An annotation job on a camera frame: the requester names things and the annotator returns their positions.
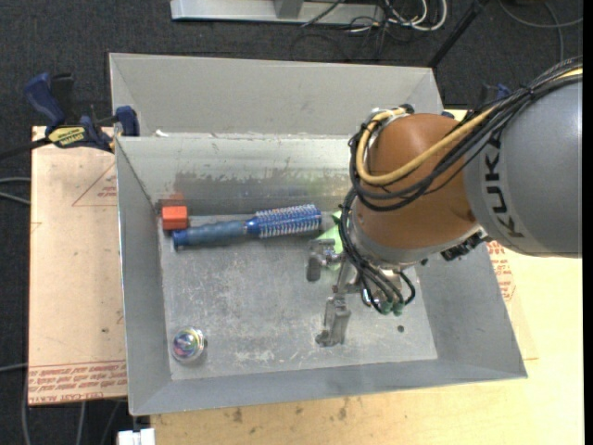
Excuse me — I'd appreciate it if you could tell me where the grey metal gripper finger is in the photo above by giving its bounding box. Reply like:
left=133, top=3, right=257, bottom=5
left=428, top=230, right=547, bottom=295
left=315, top=296, right=353, bottom=348
left=306, top=241, right=346, bottom=282

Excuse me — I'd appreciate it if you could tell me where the light green flat object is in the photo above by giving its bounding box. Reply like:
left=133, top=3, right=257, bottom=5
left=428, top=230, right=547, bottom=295
left=318, top=210, right=347, bottom=255

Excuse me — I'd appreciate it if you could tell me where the blue round hair brush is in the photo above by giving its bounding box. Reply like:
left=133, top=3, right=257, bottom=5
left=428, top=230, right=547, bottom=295
left=171, top=203, right=323, bottom=250

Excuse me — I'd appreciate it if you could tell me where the grey metal bin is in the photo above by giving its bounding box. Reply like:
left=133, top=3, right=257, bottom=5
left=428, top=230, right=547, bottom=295
left=108, top=52, right=529, bottom=417

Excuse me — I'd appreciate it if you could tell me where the shiny iridescent ball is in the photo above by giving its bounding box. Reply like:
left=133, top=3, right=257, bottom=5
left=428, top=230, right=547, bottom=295
left=170, top=324, right=208, bottom=365

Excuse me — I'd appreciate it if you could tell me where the orange-red small block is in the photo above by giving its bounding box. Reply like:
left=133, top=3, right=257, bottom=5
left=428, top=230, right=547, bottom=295
left=160, top=204, right=191, bottom=232

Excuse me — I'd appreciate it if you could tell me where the brown cardboard board red print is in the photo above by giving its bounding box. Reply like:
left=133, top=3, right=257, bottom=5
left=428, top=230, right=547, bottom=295
left=27, top=125, right=541, bottom=407

